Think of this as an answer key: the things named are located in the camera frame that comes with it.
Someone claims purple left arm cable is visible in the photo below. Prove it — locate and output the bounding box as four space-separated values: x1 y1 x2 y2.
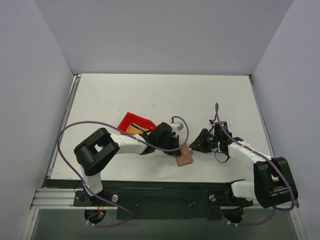
56 115 190 227

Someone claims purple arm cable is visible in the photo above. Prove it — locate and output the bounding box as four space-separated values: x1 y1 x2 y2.
214 102 296 227
56 115 190 227

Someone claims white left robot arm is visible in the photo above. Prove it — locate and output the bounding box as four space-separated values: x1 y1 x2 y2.
73 122 184 206

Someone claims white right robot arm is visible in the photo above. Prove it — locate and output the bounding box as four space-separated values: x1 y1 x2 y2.
189 121 298 208

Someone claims red plastic bin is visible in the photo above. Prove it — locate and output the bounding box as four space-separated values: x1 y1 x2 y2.
117 112 157 135

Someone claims aluminium frame rail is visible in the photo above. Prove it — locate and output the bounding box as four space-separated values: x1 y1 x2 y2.
29 187 118 210

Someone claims tan leather card holder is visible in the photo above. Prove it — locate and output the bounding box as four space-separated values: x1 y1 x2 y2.
175 144 194 167

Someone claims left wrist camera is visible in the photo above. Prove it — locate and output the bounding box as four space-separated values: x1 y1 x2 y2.
169 121 184 133

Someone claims gold card in bin upper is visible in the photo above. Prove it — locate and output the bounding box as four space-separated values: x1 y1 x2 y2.
126 122 150 135

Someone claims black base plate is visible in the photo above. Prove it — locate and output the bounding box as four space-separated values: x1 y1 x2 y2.
72 179 253 221

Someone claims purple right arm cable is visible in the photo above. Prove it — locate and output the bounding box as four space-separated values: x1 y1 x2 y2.
214 102 296 227

